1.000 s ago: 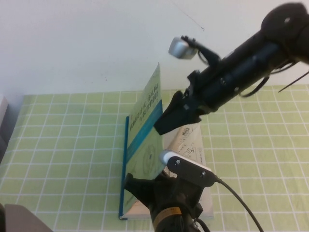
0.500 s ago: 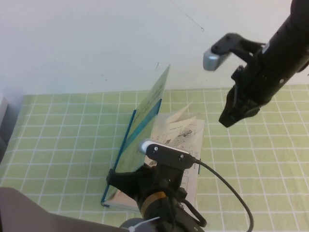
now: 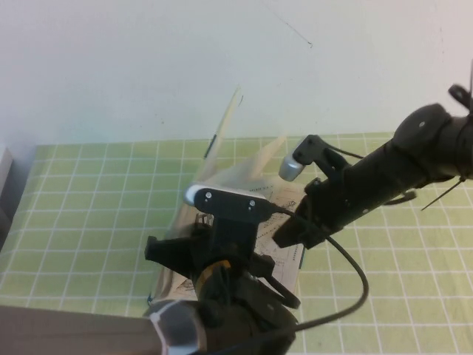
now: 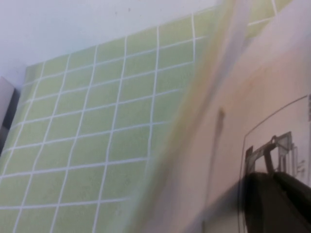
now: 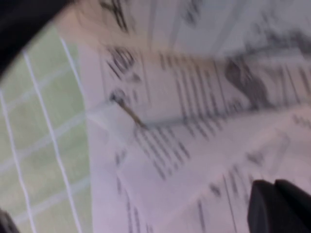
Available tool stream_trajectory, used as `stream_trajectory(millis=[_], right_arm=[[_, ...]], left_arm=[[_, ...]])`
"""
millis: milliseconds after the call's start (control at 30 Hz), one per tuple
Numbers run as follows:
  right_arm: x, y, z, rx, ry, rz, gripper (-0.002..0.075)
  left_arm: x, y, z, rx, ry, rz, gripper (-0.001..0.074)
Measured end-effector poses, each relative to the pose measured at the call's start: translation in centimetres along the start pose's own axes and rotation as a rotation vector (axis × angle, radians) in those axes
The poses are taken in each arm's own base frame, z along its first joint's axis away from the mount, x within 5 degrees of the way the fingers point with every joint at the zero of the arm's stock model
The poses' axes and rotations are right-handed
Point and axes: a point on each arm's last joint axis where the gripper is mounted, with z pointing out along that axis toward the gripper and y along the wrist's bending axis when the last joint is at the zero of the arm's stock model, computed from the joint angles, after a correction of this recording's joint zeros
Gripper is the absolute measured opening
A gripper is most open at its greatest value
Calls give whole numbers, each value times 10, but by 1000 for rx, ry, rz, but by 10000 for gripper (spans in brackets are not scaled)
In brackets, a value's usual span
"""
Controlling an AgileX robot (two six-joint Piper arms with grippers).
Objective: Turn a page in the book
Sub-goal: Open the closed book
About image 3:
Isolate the black cable clamp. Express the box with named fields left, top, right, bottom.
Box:
left=448, top=84, right=473, bottom=112

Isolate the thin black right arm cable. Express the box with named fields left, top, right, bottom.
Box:
left=324, top=145, right=367, bottom=160

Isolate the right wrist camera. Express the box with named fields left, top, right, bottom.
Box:
left=279, top=153, right=307, bottom=182

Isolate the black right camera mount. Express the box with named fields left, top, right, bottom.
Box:
left=295, top=135, right=348, bottom=178

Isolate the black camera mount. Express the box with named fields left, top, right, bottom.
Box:
left=295, top=135, right=348, bottom=178
left=212, top=217, right=258, bottom=260

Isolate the black zip tie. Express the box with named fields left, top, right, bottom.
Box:
left=421, top=177, right=467, bottom=212

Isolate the green checked tablecloth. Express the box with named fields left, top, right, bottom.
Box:
left=0, top=131, right=473, bottom=355

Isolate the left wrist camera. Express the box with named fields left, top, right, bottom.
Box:
left=183, top=183, right=276, bottom=225

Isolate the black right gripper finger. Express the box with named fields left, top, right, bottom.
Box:
left=274, top=215, right=308, bottom=246
left=279, top=225, right=327, bottom=249

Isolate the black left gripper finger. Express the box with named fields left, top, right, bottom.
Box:
left=191, top=216, right=216, bottom=243

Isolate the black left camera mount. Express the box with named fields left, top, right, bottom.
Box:
left=212, top=217, right=258, bottom=260

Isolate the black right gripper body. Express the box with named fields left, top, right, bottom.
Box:
left=293, top=171, right=367, bottom=243

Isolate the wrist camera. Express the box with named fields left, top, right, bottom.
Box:
left=183, top=183, right=276, bottom=225
left=279, top=153, right=307, bottom=182

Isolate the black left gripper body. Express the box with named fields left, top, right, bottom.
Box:
left=145, top=234, right=276, bottom=279

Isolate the blue and cream hardcover book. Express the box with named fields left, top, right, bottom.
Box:
left=146, top=83, right=307, bottom=308

